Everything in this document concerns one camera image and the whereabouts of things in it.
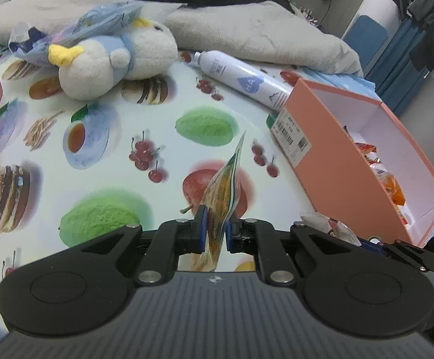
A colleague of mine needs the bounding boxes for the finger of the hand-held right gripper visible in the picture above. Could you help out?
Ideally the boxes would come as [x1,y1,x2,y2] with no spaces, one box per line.
[362,236,434,274]

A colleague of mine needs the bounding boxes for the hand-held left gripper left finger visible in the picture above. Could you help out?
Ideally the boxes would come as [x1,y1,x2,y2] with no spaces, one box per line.
[80,205,208,287]

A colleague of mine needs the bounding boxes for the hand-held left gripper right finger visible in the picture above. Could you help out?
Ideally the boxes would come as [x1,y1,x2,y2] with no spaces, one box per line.
[224,217,363,285]

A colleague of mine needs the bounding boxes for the thin yellow green snack packet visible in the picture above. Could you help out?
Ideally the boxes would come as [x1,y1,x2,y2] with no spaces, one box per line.
[200,130,247,272]

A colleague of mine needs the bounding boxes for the orange snack packet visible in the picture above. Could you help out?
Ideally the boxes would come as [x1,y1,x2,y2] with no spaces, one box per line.
[374,170,406,206]

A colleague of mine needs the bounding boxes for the small clear red packet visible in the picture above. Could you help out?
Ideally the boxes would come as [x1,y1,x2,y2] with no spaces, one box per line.
[299,211,361,247]

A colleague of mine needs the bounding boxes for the pink cardboard box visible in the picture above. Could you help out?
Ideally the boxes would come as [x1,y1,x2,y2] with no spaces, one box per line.
[270,78,434,248]

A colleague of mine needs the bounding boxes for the red white snack packet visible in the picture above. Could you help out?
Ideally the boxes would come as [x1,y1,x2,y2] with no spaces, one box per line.
[353,140,382,165]

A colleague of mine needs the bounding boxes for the fruit printed tablecloth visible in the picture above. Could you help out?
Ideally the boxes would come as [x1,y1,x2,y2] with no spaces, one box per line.
[0,47,352,348]

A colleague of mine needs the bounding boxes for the white spray bottle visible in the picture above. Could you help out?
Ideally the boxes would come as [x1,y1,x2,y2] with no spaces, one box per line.
[189,49,294,112]

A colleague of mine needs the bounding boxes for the light blue star bed sheet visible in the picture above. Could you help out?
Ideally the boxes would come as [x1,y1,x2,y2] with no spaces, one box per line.
[344,71,384,100]

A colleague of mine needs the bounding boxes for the white blue plush toy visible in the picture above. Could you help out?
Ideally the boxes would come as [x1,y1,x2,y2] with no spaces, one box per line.
[48,18,179,101]

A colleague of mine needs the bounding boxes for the blue curtain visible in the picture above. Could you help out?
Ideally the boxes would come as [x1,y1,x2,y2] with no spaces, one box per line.
[366,19,434,116]

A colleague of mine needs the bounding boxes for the grey blanket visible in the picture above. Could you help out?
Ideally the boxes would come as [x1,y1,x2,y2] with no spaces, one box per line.
[0,0,363,79]

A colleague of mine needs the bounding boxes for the blue chair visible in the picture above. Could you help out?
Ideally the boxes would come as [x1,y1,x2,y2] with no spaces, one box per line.
[342,15,389,70]

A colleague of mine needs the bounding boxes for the pile of colourful small packets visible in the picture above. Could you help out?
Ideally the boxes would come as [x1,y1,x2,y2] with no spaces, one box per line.
[298,5,321,28]

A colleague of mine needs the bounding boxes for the blue translucent plastic bag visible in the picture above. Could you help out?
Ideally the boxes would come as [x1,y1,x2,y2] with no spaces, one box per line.
[8,1,184,69]

